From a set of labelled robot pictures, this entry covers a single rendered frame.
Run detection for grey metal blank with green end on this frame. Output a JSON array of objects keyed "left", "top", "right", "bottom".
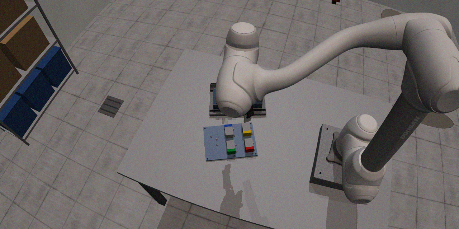
[{"left": 226, "top": 140, "right": 236, "bottom": 155}]

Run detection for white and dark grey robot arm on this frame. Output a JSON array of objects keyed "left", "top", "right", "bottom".
[{"left": 215, "top": 13, "right": 459, "bottom": 204}]

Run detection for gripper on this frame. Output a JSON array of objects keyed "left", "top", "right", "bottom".
[{"left": 244, "top": 105, "right": 254, "bottom": 123}]

